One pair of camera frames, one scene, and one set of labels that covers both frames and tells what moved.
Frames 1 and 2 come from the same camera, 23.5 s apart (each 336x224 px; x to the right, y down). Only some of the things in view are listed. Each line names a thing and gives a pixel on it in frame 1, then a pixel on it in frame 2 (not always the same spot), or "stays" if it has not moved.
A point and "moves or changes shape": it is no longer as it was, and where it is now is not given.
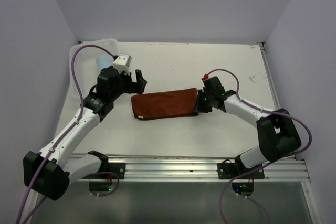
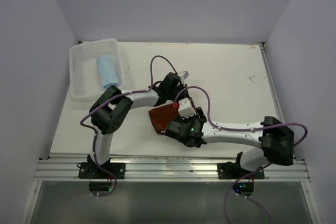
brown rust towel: [175, 103] moves or changes shape
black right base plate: [228, 170] stays
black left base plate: [117, 168] stays
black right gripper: [201, 108] to [199, 110]
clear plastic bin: [87, 73] stays
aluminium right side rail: [270, 76] stays
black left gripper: [134, 87] to [185, 94]
